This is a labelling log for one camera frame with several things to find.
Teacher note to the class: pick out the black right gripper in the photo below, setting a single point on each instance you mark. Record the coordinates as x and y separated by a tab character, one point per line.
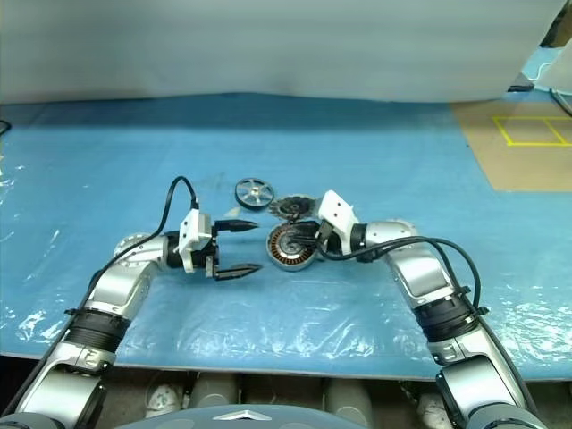
326	246

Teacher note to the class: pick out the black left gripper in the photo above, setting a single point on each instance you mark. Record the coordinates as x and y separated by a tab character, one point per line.
213	257

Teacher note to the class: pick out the silver spoked rotor wheel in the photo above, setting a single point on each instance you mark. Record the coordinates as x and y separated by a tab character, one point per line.
254	193

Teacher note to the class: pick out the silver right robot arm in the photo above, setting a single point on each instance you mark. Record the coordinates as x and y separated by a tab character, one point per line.
424	272

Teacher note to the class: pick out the blue film-covered table mat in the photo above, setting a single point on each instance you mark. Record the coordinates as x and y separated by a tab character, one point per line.
286	147

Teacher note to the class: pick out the grey rounded shape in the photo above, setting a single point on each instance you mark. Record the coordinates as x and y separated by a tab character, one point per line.
213	391
348	397

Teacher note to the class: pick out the white rounded shape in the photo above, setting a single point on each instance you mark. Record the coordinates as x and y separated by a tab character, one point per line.
431	409
162	397

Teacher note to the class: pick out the grey robot torso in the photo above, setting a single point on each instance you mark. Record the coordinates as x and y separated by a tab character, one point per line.
250	418

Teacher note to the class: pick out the white backdrop sheet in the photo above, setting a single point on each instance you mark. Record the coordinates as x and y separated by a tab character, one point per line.
268	44

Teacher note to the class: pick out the brown cardboard board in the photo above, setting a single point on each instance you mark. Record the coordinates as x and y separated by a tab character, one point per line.
514	165

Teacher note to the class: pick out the dark flat background object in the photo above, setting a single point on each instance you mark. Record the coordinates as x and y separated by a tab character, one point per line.
520	85

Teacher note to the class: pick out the white slanted background panel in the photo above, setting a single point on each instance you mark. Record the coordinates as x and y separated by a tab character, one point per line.
558	67

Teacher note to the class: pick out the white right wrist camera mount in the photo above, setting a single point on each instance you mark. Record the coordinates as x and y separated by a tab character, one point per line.
337	212

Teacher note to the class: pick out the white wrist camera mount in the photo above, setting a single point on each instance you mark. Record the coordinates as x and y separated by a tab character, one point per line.
191	232
337	212

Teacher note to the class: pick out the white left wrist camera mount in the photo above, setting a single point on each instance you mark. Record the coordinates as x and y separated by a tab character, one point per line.
191	232

